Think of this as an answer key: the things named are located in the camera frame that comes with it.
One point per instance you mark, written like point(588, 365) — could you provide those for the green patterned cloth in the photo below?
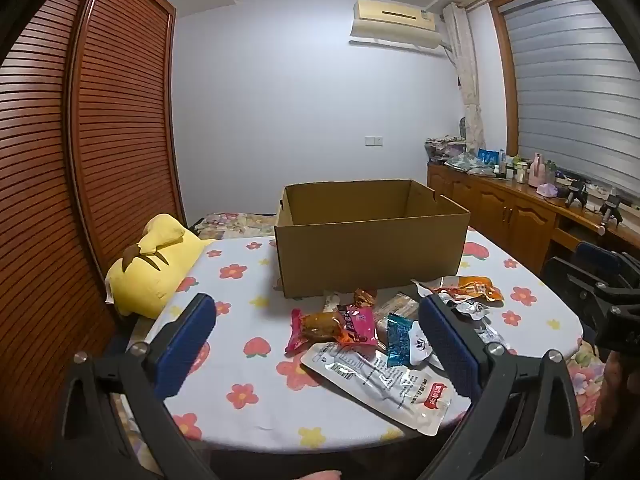
point(465, 163)

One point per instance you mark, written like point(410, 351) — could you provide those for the silver foil snack packet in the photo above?
point(470, 307)

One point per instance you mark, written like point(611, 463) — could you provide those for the blue candy packet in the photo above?
point(399, 342)

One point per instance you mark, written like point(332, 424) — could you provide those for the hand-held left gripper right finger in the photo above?
point(450, 355)

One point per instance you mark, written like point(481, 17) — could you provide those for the brown cardboard box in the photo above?
point(365, 250)

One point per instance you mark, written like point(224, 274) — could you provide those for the wooden louvered wardrobe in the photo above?
point(100, 135)

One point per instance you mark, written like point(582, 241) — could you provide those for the floral curtain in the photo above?
point(467, 75)

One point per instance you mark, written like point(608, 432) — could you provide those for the blue carton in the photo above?
point(489, 156)

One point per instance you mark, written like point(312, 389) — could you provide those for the clear brown biscuit packet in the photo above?
point(395, 305)

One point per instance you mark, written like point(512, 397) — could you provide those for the black mini tripod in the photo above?
point(610, 210)
point(576, 191)

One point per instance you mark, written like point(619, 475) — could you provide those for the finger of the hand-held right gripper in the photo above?
point(597, 255)
point(570, 285)

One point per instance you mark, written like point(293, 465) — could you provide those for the grey window blind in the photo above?
point(570, 90)

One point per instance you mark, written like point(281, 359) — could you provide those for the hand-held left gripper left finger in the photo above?
point(185, 347)

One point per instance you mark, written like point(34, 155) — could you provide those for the white blue-print snack pouch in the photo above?
point(422, 345)

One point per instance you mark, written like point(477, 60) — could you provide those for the beige wall air conditioner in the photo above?
point(395, 17)

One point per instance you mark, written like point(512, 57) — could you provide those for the orange snack packet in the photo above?
point(475, 287)

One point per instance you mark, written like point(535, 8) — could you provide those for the pink kettle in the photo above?
point(537, 172)

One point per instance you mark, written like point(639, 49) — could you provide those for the white candy stick packet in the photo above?
point(331, 302)

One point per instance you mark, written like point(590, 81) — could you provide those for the white wall switch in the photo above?
point(374, 141)

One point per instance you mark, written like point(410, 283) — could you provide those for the row of small bottles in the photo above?
point(512, 170)

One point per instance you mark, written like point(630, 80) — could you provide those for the wooden cabinet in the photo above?
point(500, 215)

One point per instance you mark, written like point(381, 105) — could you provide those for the white flower-print sheet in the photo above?
point(240, 320)

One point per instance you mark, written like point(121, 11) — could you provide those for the yellow plush toy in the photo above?
point(150, 270)

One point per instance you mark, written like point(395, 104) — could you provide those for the white red-label snack pouch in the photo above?
point(370, 385)

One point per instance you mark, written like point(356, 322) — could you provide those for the orange-brown candy packet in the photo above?
point(365, 297)

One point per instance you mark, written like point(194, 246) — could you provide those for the floral blanket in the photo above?
point(225, 223)

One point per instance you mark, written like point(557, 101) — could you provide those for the pink snack packet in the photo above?
point(360, 327)

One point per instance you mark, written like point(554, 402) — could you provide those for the pile of folded cloth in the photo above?
point(442, 149)

